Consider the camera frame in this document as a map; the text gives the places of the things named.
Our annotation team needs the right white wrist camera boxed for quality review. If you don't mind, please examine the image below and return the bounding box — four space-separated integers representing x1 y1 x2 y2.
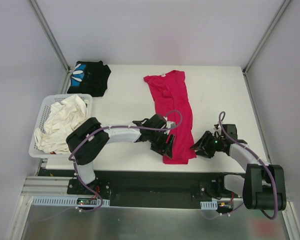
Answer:
213 124 220 136

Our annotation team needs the aluminium frame post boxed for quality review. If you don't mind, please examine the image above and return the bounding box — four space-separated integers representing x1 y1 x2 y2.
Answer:
242 0 293 76
27 0 71 74

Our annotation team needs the white plastic laundry basket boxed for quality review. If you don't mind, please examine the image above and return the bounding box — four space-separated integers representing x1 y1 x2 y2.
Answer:
28 93 93 159

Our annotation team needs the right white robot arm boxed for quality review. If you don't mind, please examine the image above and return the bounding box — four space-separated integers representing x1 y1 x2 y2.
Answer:
191 124 287 212

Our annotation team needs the left white cable duct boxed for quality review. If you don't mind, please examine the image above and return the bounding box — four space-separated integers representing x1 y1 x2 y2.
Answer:
32 196 110 208

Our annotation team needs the black folded t shirt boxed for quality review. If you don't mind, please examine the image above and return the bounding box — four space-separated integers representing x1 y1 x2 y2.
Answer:
67 60 111 97

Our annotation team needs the cream t shirt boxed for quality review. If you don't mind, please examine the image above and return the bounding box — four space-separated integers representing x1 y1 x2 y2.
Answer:
33 94 88 155

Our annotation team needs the white cable duct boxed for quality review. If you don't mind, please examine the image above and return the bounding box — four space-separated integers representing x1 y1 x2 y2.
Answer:
32 196 110 208
200 200 218 211

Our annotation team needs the left aluminium frame post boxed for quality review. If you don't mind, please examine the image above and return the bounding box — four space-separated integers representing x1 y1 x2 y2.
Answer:
27 0 71 74

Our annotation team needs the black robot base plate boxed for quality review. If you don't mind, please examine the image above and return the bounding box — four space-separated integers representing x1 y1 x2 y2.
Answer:
67 171 237 209

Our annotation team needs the right white cable duct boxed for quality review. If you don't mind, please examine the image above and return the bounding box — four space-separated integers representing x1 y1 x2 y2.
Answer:
200 200 218 211

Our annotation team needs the pink t shirt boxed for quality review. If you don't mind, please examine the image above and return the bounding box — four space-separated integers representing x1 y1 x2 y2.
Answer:
143 70 196 165

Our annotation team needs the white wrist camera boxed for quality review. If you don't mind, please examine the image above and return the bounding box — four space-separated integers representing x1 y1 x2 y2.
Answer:
213 124 220 136
165 121 176 130

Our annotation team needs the right aluminium frame post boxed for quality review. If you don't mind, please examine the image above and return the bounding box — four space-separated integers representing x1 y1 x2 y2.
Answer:
242 0 293 76

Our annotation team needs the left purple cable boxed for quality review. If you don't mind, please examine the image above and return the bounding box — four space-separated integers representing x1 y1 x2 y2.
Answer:
68 109 183 213

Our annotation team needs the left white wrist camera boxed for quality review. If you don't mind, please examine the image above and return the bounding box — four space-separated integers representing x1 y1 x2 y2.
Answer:
165 121 176 130

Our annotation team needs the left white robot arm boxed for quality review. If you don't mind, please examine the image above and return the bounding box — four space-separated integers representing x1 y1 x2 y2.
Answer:
65 113 180 195

